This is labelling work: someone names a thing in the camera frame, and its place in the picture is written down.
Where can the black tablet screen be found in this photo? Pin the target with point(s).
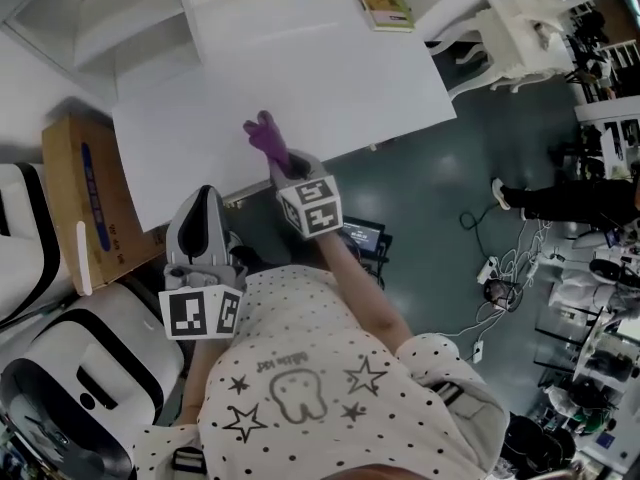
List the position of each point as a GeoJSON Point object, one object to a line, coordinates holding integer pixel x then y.
{"type": "Point", "coordinates": [362, 230]}

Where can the white flat stick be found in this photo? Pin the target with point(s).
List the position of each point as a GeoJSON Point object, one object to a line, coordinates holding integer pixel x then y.
{"type": "Point", "coordinates": [83, 258]}

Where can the white shelf cabinet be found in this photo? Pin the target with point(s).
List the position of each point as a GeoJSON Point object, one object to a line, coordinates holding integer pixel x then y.
{"type": "Point", "coordinates": [125, 28]}

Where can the white power strip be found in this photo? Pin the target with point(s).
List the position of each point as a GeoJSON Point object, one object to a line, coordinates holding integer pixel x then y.
{"type": "Point", "coordinates": [487, 270]}

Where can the white power adapter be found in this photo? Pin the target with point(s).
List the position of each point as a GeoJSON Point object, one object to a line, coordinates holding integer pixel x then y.
{"type": "Point", "coordinates": [478, 352]}

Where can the white ornate vanity with mirror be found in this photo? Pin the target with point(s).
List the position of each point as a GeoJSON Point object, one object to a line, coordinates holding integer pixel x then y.
{"type": "Point", "coordinates": [510, 38]}

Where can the black round device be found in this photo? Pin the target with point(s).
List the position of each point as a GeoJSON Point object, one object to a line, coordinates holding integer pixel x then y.
{"type": "Point", "coordinates": [500, 295]}

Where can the green book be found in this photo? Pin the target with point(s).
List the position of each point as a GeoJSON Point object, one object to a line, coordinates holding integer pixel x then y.
{"type": "Point", "coordinates": [382, 3]}

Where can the brown cardboard box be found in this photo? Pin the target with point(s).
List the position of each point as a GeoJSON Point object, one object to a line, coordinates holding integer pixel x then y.
{"type": "Point", "coordinates": [75, 193]}

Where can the white work desk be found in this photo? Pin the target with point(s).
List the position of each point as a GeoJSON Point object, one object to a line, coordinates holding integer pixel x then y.
{"type": "Point", "coordinates": [592, 348]}

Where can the purple cloth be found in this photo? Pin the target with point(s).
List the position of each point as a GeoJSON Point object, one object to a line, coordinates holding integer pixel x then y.
{"type": "Point", "coordinates": [265, 138]}

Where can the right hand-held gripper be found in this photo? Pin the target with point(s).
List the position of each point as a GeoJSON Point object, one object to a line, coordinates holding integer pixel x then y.
{"type": "Point", "coordinates": [315, 208]}

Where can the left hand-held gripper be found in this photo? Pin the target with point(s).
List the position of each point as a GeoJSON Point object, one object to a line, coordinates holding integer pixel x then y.
{"type": "Point", "coordinates": [187, 315]}

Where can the white and black robot machine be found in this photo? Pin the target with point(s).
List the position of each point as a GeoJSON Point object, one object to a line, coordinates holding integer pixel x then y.
{"type": "Point", "coordinates": [100, 358]}
{"type": "Point", "coordinates": [25, 248]}

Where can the person's left forearm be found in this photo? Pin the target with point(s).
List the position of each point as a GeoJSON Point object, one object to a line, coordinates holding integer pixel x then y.
{"type": "Point", "coordinates": [200, 383]}

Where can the person's white dotted shirt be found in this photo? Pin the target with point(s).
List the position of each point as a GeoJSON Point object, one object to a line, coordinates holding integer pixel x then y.
{"type": "Point", "coordinates": [310, 348]}

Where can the person's right forearm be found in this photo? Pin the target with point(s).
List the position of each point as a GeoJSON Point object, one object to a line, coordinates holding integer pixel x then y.
{"type": "Point", "coordinates": [365, 293]}

